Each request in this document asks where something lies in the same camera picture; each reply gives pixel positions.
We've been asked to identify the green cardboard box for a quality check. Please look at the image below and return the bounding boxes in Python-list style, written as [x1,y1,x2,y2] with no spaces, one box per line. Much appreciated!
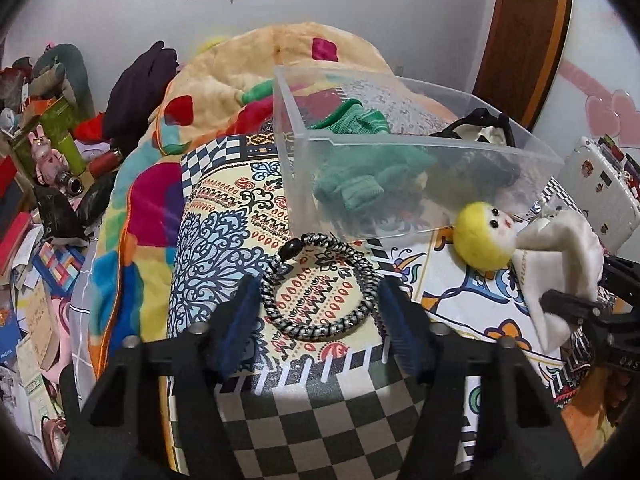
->
[12,95,84,172]

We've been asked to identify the black white braided bracelet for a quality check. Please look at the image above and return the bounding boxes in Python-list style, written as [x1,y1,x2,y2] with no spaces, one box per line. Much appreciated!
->
[259,232,382,344]

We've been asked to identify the yellow head white cloth doll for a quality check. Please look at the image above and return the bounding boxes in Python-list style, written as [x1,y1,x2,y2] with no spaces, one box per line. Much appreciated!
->
[452,201,609,357]

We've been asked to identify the person's right hand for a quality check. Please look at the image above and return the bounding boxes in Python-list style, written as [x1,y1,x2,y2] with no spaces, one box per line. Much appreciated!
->
[604,366,637,413]

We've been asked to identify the brown wooden door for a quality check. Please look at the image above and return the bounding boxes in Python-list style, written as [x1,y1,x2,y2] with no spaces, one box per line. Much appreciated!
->
[472,0,576,132]

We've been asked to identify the grey green plush toy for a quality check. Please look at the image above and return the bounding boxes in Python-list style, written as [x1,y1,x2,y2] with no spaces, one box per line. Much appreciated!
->
[29,42,96,117]

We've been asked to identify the pink heart wall decal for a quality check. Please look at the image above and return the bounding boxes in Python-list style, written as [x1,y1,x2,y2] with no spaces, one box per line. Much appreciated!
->
[557,57,640,144]

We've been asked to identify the green knitted gloves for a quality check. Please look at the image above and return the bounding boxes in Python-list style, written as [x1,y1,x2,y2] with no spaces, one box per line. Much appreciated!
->
[307,99,439,214]

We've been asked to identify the colourful fleece blanket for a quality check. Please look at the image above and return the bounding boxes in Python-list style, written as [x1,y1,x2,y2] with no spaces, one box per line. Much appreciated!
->
[87,22,453,378]

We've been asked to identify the beige paper box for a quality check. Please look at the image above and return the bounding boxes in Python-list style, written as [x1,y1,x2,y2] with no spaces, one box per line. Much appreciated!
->
[22,284,64,372]

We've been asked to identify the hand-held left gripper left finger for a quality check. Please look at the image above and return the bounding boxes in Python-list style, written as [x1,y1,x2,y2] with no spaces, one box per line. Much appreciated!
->
[60,275,262,480]

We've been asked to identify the dark purple garment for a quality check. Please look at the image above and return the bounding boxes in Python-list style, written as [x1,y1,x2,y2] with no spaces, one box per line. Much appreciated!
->
[102,40,181,157]

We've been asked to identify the red book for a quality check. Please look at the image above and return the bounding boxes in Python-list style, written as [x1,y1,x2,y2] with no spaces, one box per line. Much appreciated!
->
[0,211,34,277]

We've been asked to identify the patterned checkered blanket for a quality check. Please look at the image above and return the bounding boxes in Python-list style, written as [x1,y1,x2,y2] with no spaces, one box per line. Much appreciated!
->
[167,132,617,480]

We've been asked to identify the pink rabbit figure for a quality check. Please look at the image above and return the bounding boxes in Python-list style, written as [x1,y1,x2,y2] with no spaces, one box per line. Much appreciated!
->
[27,127,69,187]

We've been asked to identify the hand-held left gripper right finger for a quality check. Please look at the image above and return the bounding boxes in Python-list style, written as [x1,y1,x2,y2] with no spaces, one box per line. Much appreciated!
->
[377,277,584,480]

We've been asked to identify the yellow green plush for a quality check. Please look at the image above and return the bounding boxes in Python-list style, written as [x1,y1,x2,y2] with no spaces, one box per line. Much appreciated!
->
[192,34,237,57]

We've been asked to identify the white suitcase with stickers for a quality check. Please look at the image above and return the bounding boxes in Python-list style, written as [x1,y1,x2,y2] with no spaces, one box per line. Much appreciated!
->
[560,135,640,262]

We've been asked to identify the black plastic bag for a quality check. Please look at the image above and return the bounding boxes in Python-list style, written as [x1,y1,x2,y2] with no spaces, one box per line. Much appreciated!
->
[32,175,119,247]

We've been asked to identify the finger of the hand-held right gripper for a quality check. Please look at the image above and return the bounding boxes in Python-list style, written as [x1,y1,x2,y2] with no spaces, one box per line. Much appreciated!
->
[601,255,640,288]
[539,288,610,320]

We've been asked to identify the red brown bottle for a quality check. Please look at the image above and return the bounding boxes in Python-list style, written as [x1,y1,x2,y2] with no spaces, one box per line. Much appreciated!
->
[87,147,124,179]

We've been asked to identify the white pouch with black strap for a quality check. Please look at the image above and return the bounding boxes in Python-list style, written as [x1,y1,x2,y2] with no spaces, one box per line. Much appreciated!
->
[426,109,522,192]

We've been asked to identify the green cylinder bottle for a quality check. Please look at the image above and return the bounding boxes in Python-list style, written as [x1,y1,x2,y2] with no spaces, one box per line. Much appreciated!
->
[56,132,87,177]

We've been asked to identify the clear plastic box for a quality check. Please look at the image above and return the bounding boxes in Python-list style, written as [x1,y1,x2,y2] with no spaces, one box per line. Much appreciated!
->
[272,65,566,239]

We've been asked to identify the red cloth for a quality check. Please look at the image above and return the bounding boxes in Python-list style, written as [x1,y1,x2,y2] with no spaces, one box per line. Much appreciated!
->
[74,112,109,142]

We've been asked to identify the colourful block print box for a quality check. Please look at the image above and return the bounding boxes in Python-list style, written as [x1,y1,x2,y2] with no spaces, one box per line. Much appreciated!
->
[37,241,87,294]

